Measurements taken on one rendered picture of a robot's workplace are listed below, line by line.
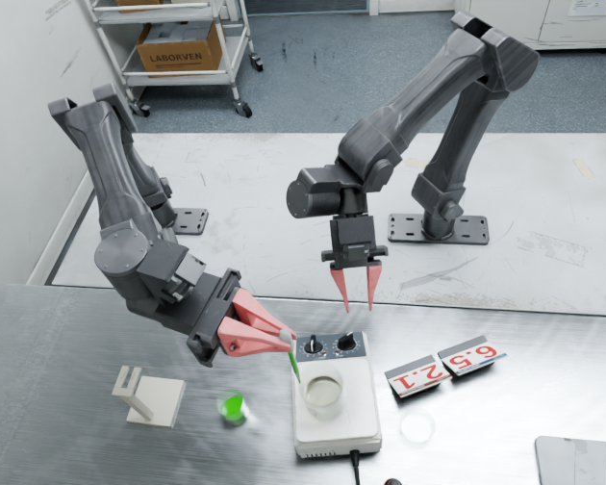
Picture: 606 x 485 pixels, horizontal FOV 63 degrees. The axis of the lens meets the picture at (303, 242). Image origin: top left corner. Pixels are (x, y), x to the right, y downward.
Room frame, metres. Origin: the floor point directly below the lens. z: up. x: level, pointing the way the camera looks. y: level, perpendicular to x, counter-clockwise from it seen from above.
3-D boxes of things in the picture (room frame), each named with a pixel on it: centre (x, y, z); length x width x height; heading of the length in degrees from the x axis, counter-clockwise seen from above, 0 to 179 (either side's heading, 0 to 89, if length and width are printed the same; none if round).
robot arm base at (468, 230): (0.60, -0.28, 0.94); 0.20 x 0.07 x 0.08; 75
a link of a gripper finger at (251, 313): (0.26, 0.07, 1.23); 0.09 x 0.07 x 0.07; 60
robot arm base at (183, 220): (0.76, 0.30, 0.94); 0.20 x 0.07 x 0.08; 75
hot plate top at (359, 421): (0.26, 0.00, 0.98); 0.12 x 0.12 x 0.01; 85
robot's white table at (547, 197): (0.71, -0.10, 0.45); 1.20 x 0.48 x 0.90; 75
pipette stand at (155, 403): (0.34, 0.30, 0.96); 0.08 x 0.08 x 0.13; 73
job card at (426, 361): (0.30, -0.15, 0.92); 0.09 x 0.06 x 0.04; 101
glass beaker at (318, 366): (0.26, 0.01, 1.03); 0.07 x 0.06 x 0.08; 176
